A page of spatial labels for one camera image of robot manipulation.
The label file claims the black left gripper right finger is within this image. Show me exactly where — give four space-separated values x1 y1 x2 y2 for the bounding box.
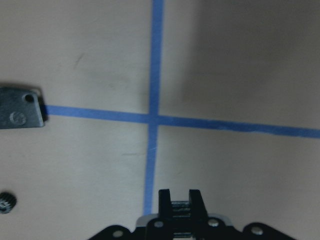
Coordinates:
189 189 208 219

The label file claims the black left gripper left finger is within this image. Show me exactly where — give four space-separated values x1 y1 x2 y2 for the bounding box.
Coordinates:
158 189 173 219

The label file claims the brown paper table mat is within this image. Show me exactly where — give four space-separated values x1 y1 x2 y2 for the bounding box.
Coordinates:
0 0 320 240

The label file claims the black flat metal plate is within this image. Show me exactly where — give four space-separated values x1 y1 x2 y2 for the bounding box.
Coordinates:
0 86 46 130

